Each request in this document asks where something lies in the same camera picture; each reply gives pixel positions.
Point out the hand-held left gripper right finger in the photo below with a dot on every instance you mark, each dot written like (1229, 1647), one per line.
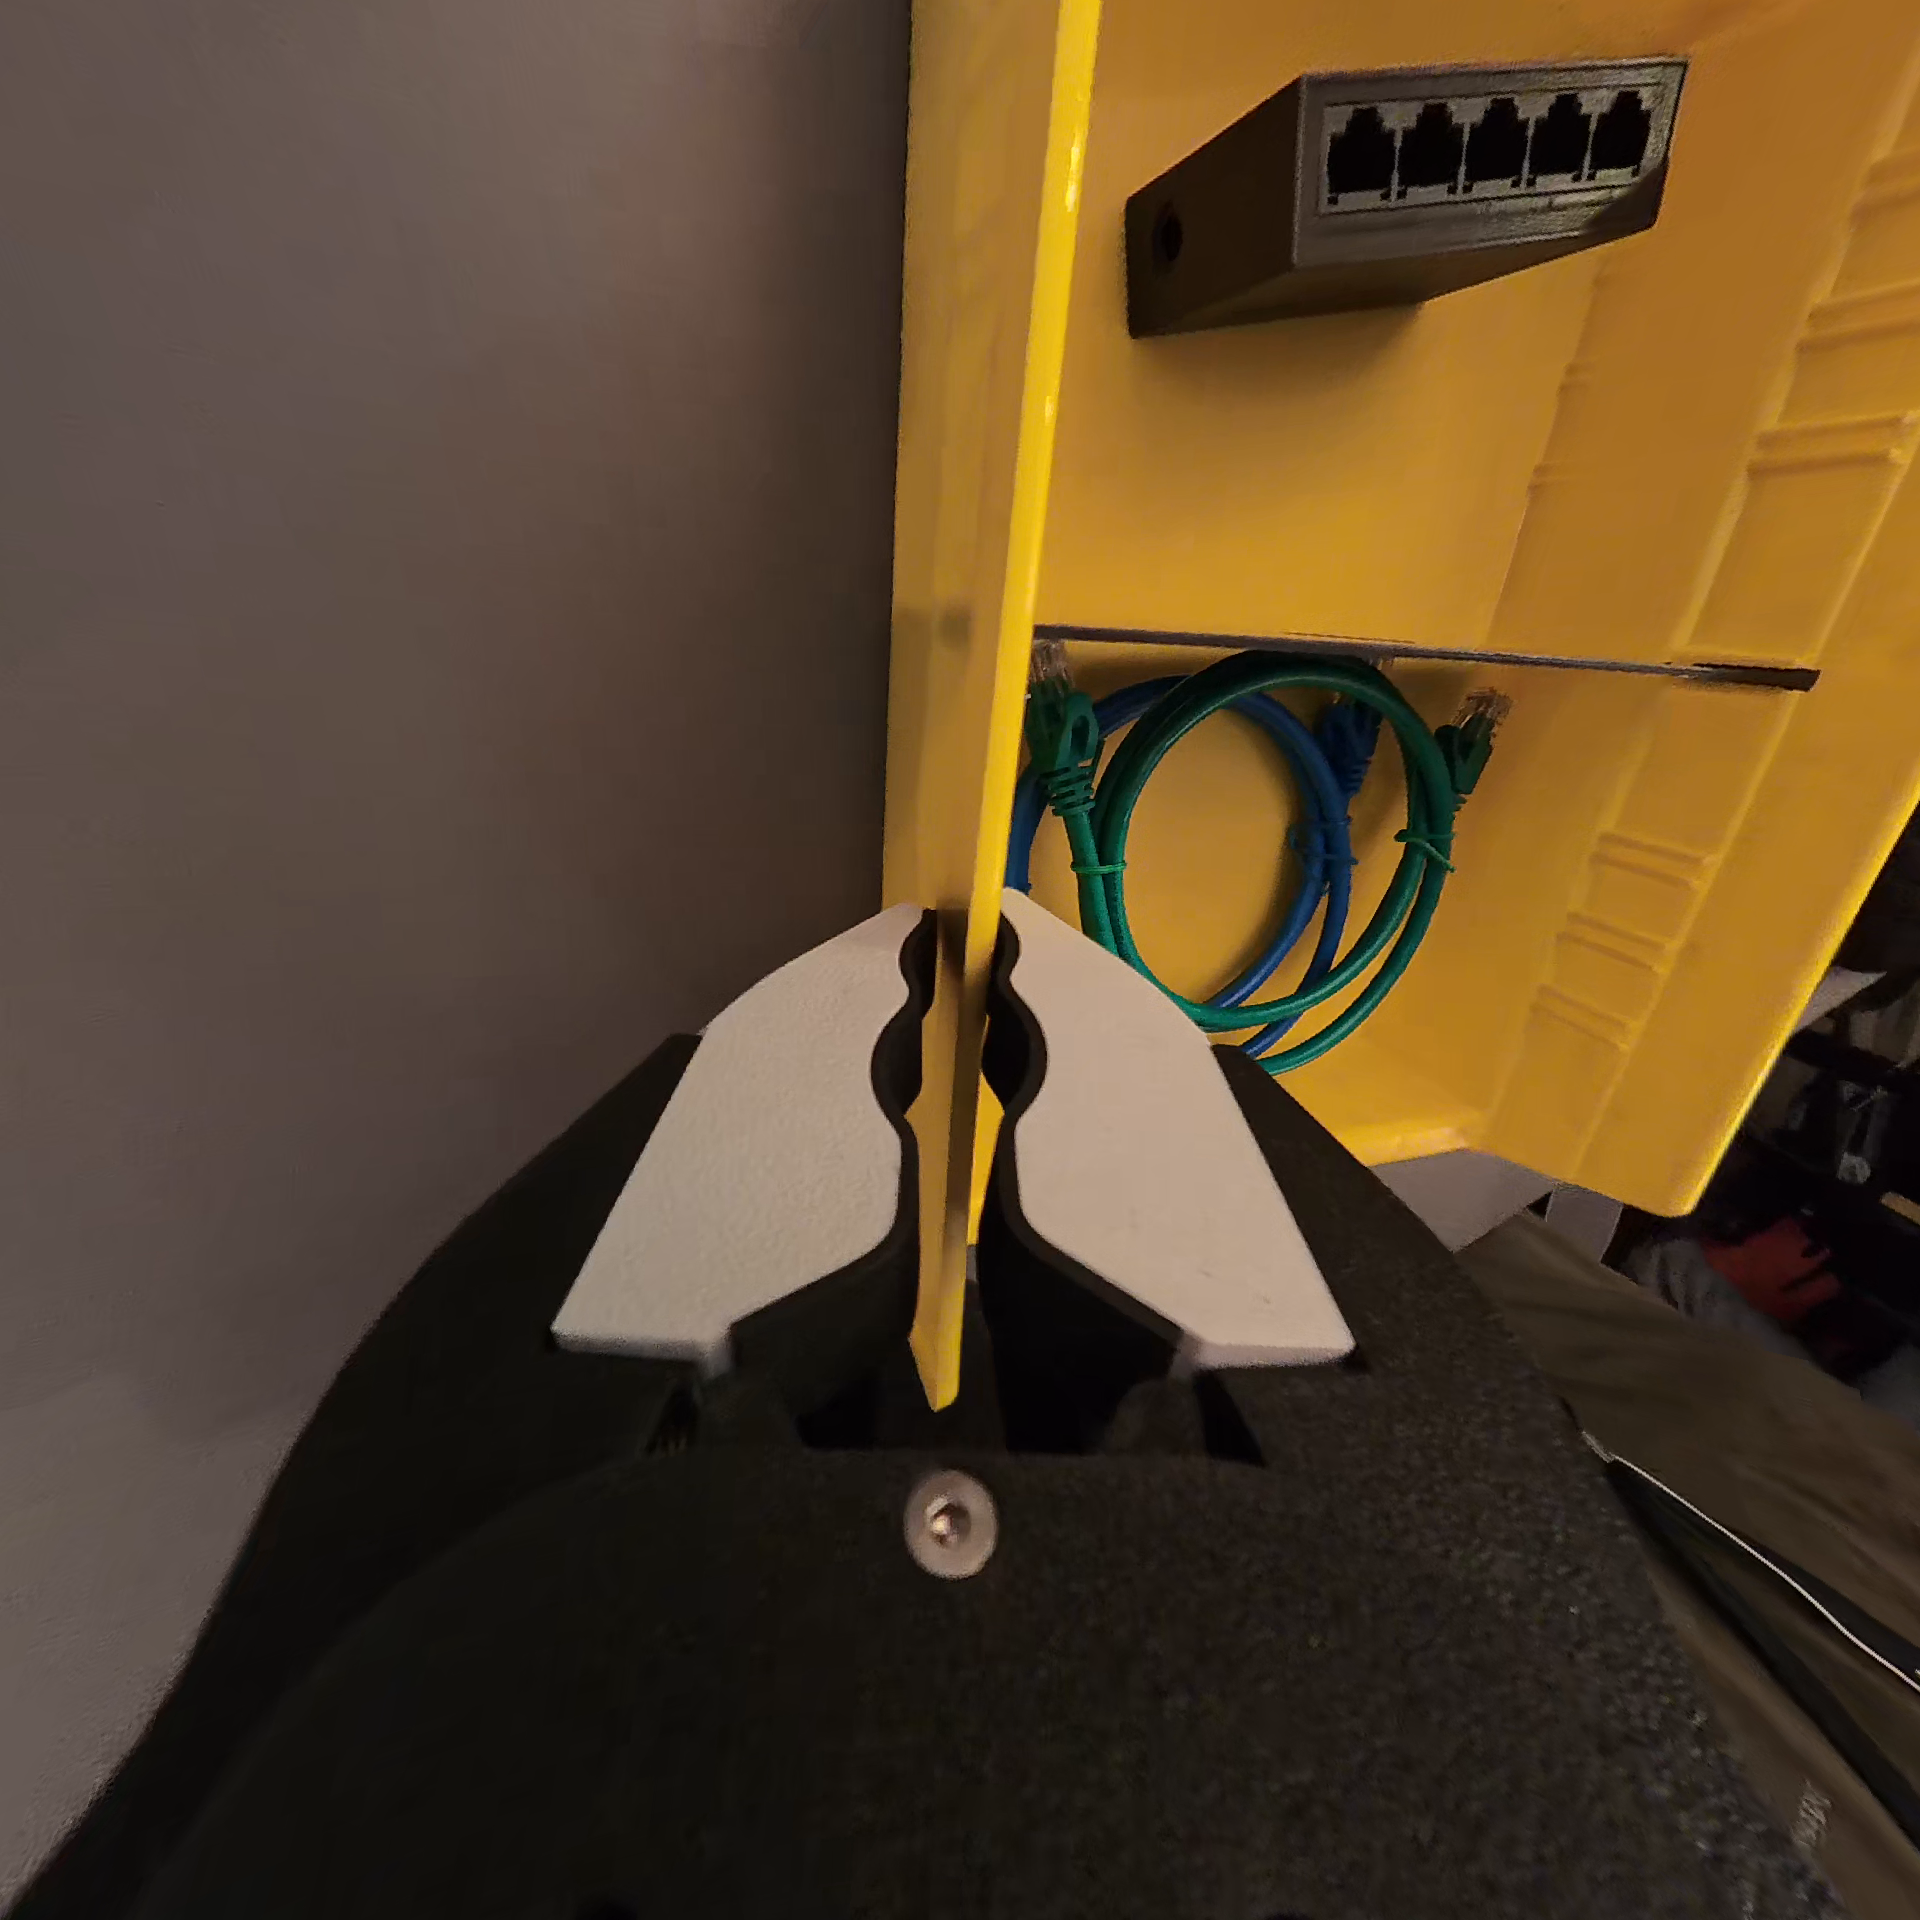
(1171, 1198)

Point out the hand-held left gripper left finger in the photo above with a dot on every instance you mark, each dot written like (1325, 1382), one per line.
(750, 1170)

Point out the yellow plastic bin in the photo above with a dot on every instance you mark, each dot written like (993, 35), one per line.
(1319, 480)

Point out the black bin divider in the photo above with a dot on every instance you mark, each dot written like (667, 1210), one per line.
(1425, 654)

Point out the black network switch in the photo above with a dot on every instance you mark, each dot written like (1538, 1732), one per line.
(1244, 238)

